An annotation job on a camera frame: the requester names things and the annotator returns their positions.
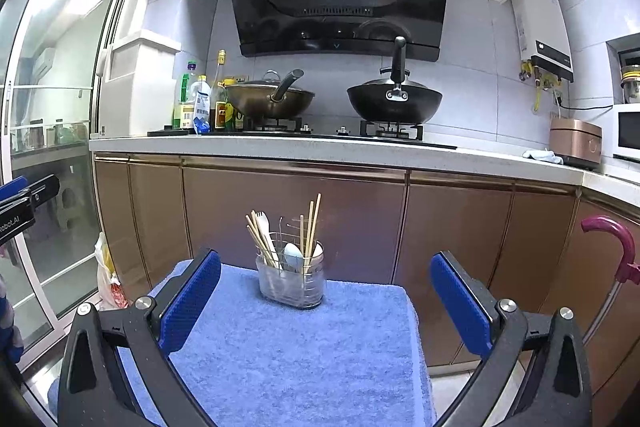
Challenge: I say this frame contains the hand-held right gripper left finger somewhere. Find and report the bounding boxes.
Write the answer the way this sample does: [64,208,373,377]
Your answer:
[57,248,223,427]

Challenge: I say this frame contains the black power cord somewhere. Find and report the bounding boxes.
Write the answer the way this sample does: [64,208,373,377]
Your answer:
[552,91,614,114]

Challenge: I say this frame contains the pale blue cloth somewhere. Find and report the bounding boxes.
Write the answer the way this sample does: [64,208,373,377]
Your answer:
[522,148,564,166]

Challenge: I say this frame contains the sliding glass door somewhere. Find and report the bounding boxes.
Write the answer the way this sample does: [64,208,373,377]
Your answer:
[0,0,149,360]

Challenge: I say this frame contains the white microwave oven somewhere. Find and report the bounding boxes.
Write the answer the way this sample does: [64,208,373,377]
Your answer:
[612,103,640,163]

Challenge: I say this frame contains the black wok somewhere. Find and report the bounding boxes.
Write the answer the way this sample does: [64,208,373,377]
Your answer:
[346,36,445,126]

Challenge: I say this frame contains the white kitchen countertop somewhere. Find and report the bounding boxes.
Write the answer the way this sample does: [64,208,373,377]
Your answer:
[89,133,640,198]

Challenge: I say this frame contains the white gas water heater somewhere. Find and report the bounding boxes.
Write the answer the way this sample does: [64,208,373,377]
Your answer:
[511,0,574,83]

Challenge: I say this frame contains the rose gold rice cooker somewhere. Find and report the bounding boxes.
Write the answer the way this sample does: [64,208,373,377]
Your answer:
[549,117,604,171]

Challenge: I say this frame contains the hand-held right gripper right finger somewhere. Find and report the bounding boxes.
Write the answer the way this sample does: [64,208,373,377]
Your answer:
[430,249,593,427]

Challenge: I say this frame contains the plastic bag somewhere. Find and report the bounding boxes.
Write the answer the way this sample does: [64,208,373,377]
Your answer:
[94,232,129,311]

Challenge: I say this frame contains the person's left hand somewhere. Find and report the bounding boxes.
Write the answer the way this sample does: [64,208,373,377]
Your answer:
[0,276,24,364]

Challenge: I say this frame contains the black gas stove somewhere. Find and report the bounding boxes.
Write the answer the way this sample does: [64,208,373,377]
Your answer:
[147,118,459,151]

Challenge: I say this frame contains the pink handled umbrella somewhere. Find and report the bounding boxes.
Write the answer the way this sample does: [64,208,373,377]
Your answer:
[580,215,640,350]

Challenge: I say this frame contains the dark sauce bottle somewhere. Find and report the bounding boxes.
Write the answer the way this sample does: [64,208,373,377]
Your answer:
[223,78,247,132]

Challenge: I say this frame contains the clear bottle blue label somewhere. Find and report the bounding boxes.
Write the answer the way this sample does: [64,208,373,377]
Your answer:
[192,75,214,136]

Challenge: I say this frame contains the brown base cabinet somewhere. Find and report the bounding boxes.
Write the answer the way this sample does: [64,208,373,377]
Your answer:
[92,152,640,368]

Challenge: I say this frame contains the green handled oil bottle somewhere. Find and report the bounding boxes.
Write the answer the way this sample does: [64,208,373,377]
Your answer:
[173,60,199,130]

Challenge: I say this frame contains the clear wire utensil holder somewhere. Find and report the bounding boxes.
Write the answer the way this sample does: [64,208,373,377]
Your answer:
[255,217,327,310]

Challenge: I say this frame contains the tall yellow cap bottle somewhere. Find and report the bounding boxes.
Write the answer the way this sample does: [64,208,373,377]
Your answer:
[214,49,229,130]

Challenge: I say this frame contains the blue towel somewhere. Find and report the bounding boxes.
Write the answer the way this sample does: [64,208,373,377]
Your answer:
[47,259,436,427]

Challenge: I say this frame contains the white air conditioner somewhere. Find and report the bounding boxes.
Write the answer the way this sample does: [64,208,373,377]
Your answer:
[32,47,59,76]

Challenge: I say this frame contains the lidded steel wok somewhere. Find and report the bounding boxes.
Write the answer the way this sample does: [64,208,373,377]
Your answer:
[225,68,316,120]

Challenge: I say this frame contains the yellow gas hose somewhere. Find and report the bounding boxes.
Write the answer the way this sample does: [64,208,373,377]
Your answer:
[519,61,564,114]

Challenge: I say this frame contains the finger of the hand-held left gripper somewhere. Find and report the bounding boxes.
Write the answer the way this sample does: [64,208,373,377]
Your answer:
[0,174,61,210]
[0,176,29,198]

